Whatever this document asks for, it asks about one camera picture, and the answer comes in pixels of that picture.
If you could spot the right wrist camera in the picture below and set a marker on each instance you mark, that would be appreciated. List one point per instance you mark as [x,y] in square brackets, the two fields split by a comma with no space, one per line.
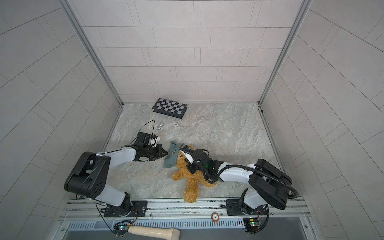
[188,154]

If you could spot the grey-green teddy sweater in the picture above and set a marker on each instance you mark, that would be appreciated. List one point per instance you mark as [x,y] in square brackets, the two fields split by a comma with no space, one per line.
[171,158]

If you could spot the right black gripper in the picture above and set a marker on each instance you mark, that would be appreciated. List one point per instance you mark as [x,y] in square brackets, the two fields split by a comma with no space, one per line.
[189,166]

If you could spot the left green circuit board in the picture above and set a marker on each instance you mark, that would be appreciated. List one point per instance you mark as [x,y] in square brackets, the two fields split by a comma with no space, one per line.
[121,228]

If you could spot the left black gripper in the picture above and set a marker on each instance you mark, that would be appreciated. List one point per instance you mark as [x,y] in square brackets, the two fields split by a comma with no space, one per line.
[159,153]

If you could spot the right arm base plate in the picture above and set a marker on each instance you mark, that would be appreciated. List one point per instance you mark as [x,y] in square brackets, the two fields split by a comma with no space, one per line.
[235,208]

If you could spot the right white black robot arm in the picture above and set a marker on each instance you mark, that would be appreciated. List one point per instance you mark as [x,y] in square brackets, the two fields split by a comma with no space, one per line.
[270,185]

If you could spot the folded black white chessboard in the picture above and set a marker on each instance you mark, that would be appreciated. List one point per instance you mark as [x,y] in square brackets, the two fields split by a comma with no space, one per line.
[170,108]

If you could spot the right green circuit board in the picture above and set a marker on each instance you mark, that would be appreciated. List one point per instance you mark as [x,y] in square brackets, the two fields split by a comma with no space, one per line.
[251,225]

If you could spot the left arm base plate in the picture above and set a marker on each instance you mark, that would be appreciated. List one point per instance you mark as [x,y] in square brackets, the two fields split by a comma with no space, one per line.
[135,207]

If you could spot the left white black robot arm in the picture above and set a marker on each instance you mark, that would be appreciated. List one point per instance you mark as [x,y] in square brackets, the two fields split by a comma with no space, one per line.
[88,177]

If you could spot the tan teddy bear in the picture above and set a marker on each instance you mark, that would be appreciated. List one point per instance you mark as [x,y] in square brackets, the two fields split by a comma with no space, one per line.
[191,192]

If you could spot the aluminium mounting rail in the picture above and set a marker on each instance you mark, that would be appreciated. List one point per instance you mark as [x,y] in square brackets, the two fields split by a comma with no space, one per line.
[87,209]

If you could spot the green circuit board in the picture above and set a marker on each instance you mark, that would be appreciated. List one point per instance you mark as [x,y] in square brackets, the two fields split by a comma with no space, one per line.
[251,225]
[121,228]

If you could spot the round red white sticker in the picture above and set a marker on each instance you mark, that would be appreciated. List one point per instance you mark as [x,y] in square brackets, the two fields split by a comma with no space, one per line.
[215,217]

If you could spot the beige wooden handle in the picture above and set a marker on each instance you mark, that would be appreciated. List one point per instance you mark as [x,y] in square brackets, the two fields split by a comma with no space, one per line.
[165,234]

